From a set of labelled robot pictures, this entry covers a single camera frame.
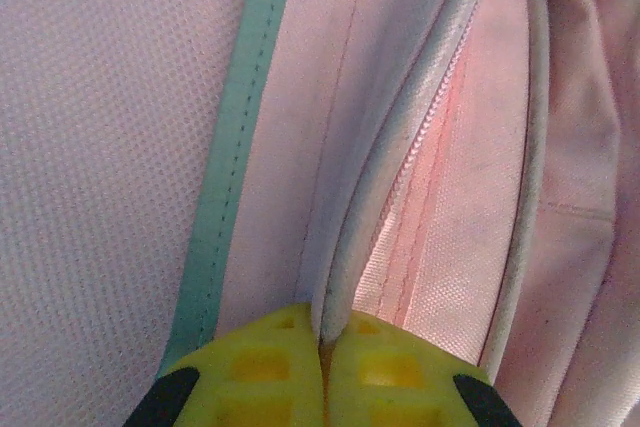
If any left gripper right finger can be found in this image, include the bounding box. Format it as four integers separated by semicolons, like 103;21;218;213
327;310;524;427

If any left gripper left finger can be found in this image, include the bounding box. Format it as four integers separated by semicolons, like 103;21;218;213
122;302;324;427

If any pink backpack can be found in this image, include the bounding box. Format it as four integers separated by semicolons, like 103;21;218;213
0;0;640;427

